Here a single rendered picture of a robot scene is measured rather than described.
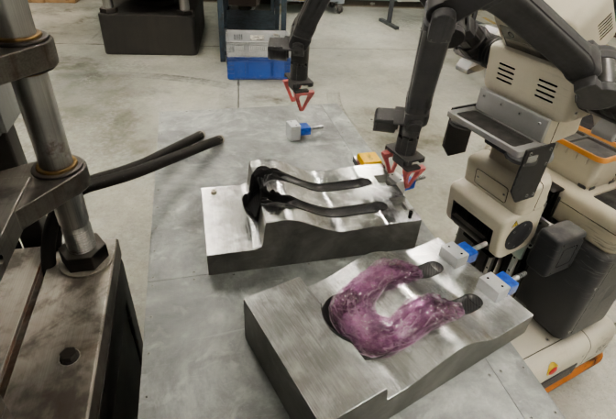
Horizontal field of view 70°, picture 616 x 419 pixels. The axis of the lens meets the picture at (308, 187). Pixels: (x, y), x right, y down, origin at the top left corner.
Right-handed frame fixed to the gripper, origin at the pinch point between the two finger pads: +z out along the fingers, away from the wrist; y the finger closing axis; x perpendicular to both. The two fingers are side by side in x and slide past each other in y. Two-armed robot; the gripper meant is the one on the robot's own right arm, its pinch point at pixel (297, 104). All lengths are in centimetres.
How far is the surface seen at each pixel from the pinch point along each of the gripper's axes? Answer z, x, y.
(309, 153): 12.3, 0.1, 12.2
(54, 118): -23, -65, 42
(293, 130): 8.5, -1.9, 2.6
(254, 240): 6, -31, 55
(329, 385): 0, -31, 95
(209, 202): 6, -38, 37
